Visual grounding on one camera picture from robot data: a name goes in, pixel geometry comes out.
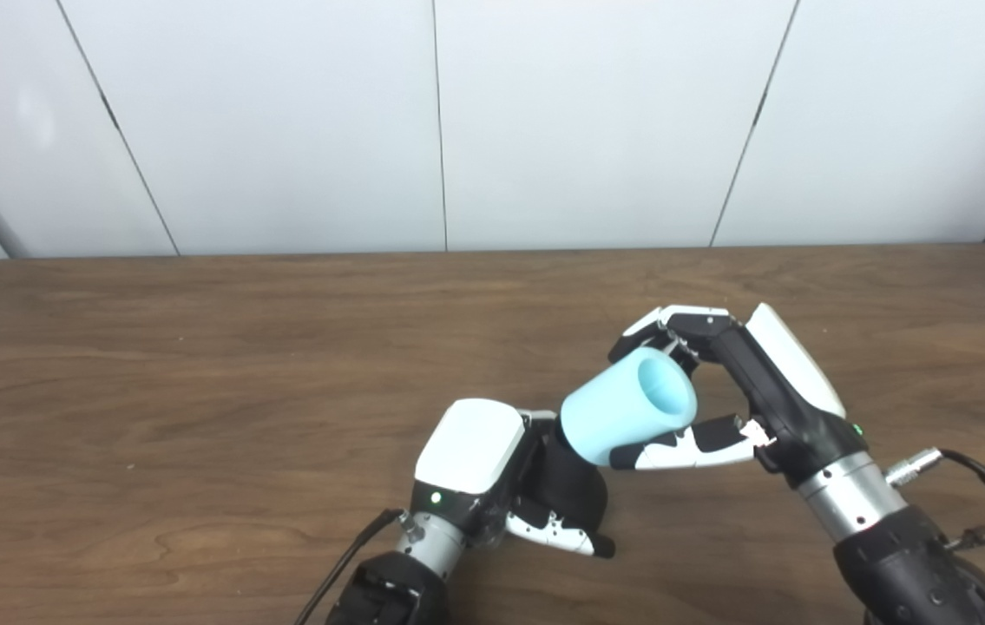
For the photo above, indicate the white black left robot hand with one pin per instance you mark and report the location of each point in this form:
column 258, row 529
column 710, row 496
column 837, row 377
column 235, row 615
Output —
column 470, row 443

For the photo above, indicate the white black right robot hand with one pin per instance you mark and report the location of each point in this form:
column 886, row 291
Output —
column 791, row 373

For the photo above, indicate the black funnel-shaped nozzle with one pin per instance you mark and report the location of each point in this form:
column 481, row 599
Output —
column 574, row 490

